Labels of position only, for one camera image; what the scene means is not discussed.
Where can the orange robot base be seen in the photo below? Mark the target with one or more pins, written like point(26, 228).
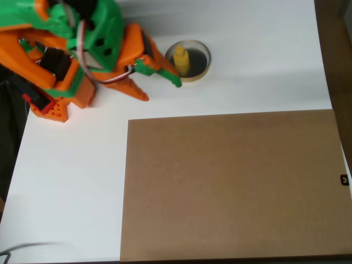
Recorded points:
point(52, 112)

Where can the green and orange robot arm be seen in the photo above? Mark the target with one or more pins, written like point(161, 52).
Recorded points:
point(104, 33)

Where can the small yellow plastic piece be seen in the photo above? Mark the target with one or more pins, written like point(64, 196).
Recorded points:
point(181, 61)

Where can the round dish with dark bottom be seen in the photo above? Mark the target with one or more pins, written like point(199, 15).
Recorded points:
point(199, 63)

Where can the brown fibreboard sheet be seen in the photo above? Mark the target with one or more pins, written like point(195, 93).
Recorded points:
point(233, 178)

